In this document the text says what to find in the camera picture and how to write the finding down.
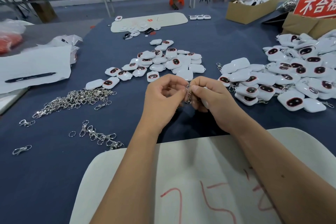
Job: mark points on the person's right hand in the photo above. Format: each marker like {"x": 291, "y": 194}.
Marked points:
{"x": 220, "y": 104}

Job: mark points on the person's left hand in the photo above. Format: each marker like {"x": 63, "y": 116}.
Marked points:
{"x": 161, "y": 101}

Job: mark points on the person's right forearm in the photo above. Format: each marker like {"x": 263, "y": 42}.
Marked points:
{"x": 291, "y": 176}

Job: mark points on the person's left forearm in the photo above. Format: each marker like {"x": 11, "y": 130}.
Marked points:
{"x": 126, "y": 182}

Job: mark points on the white foam board red marks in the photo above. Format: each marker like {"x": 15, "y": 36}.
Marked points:
{"x": 215, "y": 179}

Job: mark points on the long white foam board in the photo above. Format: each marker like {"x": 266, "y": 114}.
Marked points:
{"x": 170, "y": 19}

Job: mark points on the small white plastic part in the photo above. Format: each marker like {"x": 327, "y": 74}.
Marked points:
{"x": 207, "y": 17}
{"x": 193, "y": 17}
{"x": 200, "y": 17}

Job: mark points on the open cardboard box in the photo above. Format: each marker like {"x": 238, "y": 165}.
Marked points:
{"x": 245, "y": 12}

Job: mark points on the flat brown cardboard box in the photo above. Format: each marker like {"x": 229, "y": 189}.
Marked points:
{"x": 302, "y": 25}

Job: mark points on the white paper sheet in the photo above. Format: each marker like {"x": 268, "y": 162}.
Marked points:
{"x": 34, "y": 64}

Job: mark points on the black pen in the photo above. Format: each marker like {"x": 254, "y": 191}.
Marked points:
{"x": 30, "y": 77}

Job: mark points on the red sign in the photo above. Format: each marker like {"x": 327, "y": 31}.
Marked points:
{"x": 317, "y": 3}

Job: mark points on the orange bag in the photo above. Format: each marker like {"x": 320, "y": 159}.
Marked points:
{"x": 9, "y": 42}

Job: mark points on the white plastic bag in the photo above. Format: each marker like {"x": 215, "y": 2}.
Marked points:
{"x": 14, "y": 25}

